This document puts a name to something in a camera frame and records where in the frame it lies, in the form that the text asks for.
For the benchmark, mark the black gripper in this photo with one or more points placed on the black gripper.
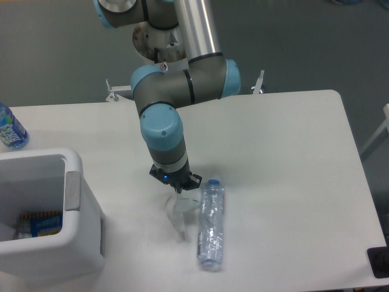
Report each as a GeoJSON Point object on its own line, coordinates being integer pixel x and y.
{"type": "Point", "coordinates": [182, 179]}

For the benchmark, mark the white paper wrapper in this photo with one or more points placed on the white paper wrapper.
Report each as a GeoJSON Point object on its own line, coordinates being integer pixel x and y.
{"type": "Point", "coordinates": [181, 210]}

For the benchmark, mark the crushed clear plastic bottle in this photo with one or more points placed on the crushed clear plastic bottle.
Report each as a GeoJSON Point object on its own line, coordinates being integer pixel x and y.
{"type": "Point", "coordinates": [211, 226]}

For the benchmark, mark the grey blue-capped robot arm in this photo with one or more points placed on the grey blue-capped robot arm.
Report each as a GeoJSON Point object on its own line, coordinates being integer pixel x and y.
{"type": "Point", "coordinates": [211, 74]}

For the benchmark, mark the white trash can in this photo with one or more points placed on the white trash can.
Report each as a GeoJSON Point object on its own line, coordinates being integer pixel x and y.
{"type": "Point", "coordinates": [35, 181]}

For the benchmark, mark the blue yellow snack packet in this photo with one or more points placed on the blue yellow snack packet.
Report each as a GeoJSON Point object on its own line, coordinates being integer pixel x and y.
{"type": "Point", "coordinates": [39, 224]}

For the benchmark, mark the blue labelled water bottle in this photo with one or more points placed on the blue labelled water bottle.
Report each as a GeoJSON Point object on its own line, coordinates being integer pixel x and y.
{"type": "Point", "coordinates": [13, 134]}

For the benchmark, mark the black device at table edge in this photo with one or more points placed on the black device at table edge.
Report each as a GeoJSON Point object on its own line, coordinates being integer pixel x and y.
{"type": "Point", "coordinates": [378, 258]}

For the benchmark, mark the white pedestal base frame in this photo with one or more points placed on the white pedestal base frame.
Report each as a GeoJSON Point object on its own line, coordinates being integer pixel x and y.
{"type": "Point", "coordinates": [119, 93]}

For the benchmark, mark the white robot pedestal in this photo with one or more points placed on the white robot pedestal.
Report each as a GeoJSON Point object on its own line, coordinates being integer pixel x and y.
{"type": "Point", "coordinates": [161, 45]}

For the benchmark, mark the white frame at right edge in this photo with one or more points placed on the white frame at right edge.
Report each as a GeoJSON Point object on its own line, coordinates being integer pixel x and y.
{"type": "Point", "coordinates": [377, 138]}

